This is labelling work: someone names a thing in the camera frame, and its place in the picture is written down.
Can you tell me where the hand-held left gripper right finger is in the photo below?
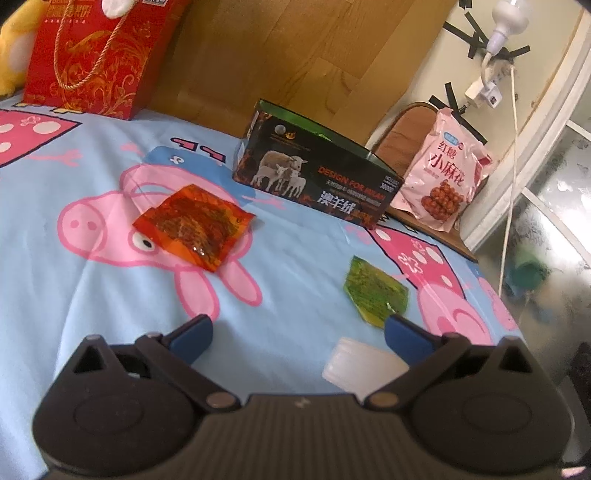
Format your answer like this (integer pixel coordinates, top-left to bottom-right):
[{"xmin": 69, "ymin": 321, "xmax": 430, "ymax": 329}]
[{"xmin": 367, "ymin": 314, "xmax": 534, "ymax": 411}]

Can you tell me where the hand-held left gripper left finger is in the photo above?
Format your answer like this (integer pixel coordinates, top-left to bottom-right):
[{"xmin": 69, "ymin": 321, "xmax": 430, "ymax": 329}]
[{"xmin": 70, "ymin": 314, "xmax": 238, "ymax": 413}]

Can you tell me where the small dark green packet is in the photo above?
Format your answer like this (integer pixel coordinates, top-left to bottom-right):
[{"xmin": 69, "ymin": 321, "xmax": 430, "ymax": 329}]
[{"xmin": 343, "ymin": 255, "xmax": 410, "ymax": 329}]

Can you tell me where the white jelly cup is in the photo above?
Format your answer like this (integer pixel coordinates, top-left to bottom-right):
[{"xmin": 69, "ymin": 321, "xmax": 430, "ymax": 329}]
[{"xmin": 322, "ymin": 337, "xmax": 411, "ymax": 393}]

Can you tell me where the orange spicy snack packet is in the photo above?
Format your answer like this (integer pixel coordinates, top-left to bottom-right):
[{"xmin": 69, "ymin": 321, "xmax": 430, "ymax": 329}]
[{"xmin": 132, "ymin": 184, "xmax": 256, "ymax": 274}]

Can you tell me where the black sheep print box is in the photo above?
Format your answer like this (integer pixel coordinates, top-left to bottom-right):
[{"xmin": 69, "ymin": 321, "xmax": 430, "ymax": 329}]
[{"xmin": 232, "ymin": 99, "xmax": 406, "ymax": 230}]

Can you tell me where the pig print blanket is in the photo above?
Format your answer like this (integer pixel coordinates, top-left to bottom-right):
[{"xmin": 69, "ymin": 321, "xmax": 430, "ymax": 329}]
[{"xmin": 0, "ymin": 95, "xmax": 522, "ymax": 480}]

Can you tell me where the pink snack bag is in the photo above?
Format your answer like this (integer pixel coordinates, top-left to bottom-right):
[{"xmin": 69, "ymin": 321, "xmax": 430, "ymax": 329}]
[{"xmin": 390, "ymin": 108, "xmax": 494, "ymax": 232}]

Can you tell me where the wooden chair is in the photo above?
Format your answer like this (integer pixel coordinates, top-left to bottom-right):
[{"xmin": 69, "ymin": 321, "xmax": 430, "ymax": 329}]
[{"xmin": 365, "ymin": 102, "xmax": 478, "ymax": 264}]

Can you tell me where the white plug adapter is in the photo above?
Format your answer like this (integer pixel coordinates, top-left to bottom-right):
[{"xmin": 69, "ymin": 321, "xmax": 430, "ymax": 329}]
[{"xmin": 464, "ymin": 78, "xmax": 502, "ymax": 108}]

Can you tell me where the white lamp socket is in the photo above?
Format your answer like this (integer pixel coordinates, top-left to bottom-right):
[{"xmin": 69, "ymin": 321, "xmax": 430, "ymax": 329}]
[{"xmin": 479, "ymin": 31, "xmax": 509, "ymax": 86}]

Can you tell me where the red gift bag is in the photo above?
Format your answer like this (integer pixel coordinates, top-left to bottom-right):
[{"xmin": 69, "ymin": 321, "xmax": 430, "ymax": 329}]
[{"xmin": 23, "ymin": 0, "xmax": 192, "ymax": 121}]

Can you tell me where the wooden headboard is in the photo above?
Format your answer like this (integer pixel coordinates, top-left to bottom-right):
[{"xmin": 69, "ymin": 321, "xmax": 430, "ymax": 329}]
[{"xmin": 148, "ymin": 0, "xmax": 458, "ymax": 158}]

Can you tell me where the white light bulb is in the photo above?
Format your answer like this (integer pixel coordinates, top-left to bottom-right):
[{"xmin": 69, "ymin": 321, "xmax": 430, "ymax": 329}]
[{"xmin": 490, "ymin": 0, "xmax": 528, "ymax": 35}]

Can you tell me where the yellow plush duck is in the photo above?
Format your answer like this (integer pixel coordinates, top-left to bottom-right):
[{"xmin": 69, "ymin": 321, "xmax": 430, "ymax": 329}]
[{"xmin": 0, "ymin": 0, "xmax": 47, "ymax": 97}]

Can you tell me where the white cable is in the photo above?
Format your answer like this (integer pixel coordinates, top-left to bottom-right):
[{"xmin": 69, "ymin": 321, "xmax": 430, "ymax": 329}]
[{"xmin": 498, "ymin": 65, "xmax": 521, "ymax": 296}]

